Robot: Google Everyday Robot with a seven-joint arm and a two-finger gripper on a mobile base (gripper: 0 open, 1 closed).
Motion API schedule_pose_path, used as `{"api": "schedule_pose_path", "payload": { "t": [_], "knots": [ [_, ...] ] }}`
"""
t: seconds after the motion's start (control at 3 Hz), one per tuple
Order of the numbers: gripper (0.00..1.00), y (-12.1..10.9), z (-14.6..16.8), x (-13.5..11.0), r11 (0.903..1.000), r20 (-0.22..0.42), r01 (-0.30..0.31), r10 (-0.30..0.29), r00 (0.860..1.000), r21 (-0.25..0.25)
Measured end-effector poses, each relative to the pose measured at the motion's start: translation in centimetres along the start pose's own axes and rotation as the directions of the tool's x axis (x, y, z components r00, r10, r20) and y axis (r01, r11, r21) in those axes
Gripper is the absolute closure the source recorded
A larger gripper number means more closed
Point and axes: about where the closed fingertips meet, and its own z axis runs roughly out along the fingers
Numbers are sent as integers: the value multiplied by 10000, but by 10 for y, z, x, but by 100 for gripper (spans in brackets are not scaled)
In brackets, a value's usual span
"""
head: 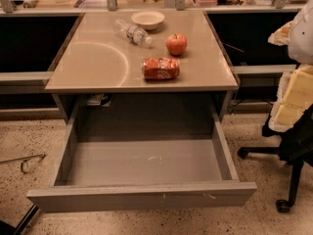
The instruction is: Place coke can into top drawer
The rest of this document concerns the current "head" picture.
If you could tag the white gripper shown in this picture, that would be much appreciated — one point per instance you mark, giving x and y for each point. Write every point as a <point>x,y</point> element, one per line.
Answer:
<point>301,39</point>

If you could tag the grey cabinet with beige top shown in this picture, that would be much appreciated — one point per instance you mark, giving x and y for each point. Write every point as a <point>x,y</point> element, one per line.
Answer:
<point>99,60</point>

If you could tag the grey open top drawer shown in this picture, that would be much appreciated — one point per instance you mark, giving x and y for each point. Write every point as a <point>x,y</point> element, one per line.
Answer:
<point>140,157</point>

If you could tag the black office chair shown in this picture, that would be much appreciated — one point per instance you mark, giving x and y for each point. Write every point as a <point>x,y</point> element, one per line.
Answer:
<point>296,149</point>

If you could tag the red apple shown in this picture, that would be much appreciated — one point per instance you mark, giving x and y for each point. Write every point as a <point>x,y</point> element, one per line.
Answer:
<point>176,44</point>

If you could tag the white bowl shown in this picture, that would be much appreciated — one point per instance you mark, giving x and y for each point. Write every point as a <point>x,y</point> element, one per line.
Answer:
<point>148,20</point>

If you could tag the clear plastic water bottle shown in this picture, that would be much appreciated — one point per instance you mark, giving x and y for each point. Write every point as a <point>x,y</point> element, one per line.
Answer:
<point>132,32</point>

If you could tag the metal hook on floor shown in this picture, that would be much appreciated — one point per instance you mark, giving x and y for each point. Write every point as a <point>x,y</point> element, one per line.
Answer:
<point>23,160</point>

